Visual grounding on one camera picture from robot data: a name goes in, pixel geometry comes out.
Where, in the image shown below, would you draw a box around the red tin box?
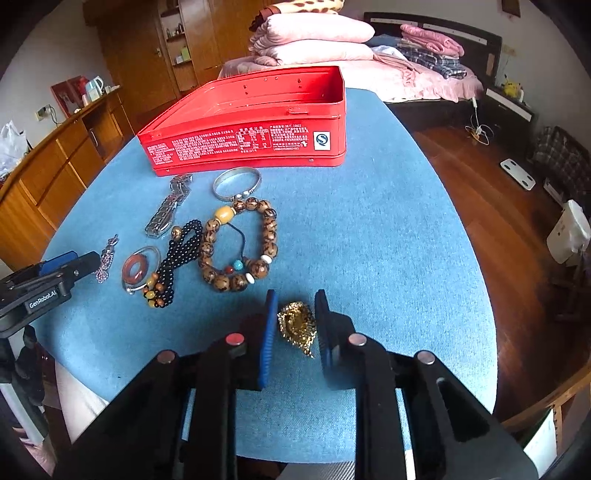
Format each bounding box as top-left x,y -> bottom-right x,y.
136,65 -> 347,178

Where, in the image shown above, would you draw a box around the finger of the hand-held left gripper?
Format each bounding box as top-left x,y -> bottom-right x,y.
39,250 -> 79,277
46,252 -> 103,291

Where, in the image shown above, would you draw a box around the wide silver bangle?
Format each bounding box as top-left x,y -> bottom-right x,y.
212,167 -> 263,202

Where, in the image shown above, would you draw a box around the white bathroom scale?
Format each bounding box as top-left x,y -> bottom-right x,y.
500,158 -> 537,191

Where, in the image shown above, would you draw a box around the folded pink clothes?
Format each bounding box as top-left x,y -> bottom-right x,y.
399,24 -> 465,57

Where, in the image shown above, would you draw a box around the folded plaid clothes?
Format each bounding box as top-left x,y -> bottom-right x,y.
396,44 -> 468,79

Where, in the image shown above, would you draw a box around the silver wrist watch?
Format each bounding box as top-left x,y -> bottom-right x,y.
144,174 -> 194,240

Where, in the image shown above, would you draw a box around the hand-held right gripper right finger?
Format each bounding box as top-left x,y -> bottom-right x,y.
314,289 -> 541,480

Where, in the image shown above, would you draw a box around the thin silver bangle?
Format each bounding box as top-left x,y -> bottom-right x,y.
120,245 -> 163,294

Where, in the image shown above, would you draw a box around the brown wooden bead bracelet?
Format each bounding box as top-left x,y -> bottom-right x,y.
198,196 -> 280,294

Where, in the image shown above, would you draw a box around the white appliance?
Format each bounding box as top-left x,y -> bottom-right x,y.
546,199 -> 591,267

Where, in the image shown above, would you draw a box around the bed with pink sheet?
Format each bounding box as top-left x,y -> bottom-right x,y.
217,11 -> 504,128

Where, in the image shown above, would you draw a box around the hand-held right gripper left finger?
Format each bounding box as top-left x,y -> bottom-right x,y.
53,289 -> 280,480

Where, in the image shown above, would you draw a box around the black bead necklace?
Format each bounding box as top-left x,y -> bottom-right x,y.
141,219 -> 204,309

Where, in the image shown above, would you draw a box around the leopard print blanket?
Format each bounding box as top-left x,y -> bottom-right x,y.
270,0 -> 346,17

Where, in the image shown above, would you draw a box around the red picture frame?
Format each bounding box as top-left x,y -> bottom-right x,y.
50,76 -> 91,116

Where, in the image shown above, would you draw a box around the white plastic bag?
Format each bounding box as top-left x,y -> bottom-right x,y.
0,121 -> 33,179

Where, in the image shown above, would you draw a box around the red jade ring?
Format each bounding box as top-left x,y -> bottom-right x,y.
122,252 -> 153,282

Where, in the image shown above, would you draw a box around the folded pink quilt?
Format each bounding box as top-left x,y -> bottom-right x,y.
249,12 -> 376,45
251,39 -> 375,68

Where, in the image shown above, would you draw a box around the dark nightstand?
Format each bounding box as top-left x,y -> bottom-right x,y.
480,85 -> 539,140

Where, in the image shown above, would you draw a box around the wooden wardrobe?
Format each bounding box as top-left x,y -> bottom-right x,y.
83,0 -> 278,121

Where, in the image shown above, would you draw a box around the wooden sideboard cabinet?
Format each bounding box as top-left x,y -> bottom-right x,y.
0,88 -> 135,274

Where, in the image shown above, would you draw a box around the wooden chair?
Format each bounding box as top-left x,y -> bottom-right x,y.
501,368 -> 591,462

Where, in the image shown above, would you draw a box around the plaid bag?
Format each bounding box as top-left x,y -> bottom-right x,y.
531,126 -> 591,205

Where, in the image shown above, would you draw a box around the gold filigree pendant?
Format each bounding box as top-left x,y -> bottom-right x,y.
276,300 -> 319,359

